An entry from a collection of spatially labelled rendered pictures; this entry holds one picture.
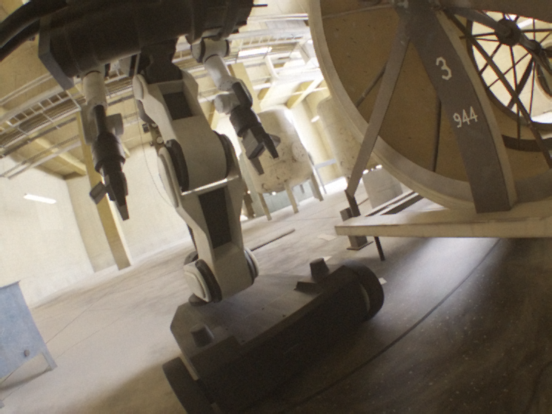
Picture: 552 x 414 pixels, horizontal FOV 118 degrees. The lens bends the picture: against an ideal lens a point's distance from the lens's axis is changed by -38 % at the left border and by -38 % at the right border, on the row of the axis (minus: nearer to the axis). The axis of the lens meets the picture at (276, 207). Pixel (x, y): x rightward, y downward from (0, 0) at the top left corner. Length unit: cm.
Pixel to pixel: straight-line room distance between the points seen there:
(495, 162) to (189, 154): 80
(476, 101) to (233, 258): 80
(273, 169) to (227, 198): 439
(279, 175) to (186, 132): 442
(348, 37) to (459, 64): 109
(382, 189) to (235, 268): 161
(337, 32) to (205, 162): 130
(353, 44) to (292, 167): 364
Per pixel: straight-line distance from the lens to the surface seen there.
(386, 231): 111
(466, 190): 114
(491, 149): 81
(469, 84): 81
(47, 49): 47
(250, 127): 84
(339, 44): 173
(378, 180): 216
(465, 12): 132
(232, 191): 69
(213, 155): 66
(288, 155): 513
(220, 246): 77
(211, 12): 51
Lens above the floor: 45
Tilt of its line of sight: 2 degrees down
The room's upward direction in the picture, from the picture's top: 21 degrees counter-clockwise
